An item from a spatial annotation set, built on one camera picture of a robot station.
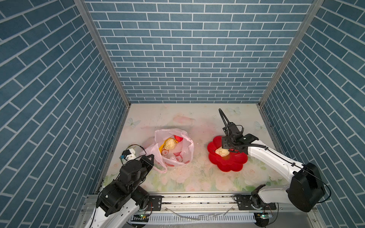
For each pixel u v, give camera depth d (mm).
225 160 892
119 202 461
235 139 643
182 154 889
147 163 598
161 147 932
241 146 589
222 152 875
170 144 909
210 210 733
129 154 616
